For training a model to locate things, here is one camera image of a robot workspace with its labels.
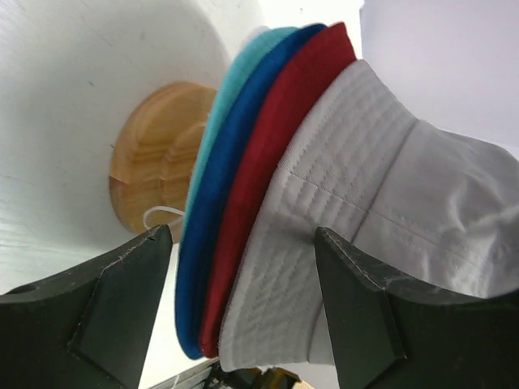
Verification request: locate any dark red hat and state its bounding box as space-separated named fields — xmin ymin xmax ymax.
xmin=199 ymin=23 xmax=356 ymax=357

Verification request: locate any blue bucket hat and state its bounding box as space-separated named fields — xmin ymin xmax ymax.
xmin=175 ymin=24 xmax=326 ymax=360

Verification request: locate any teal bucket hat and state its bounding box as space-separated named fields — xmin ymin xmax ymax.
xmin=184 ymin=26 xmax=301 ymax=212

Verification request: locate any wooden hat stand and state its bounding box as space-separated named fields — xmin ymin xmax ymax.
xmin=109 ymin=82 xmax=217 ymax=239

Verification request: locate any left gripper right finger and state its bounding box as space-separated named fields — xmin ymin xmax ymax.
xmin=315 ymin=228 xmax=518 ymax=388

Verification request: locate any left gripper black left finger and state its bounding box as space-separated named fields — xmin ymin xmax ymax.
xmin=1 ymin=226 xmax=173 ymax=388

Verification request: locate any grey cap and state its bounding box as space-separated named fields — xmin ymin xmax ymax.
xmin=218 ymin=60 xmax=518 ymax=370

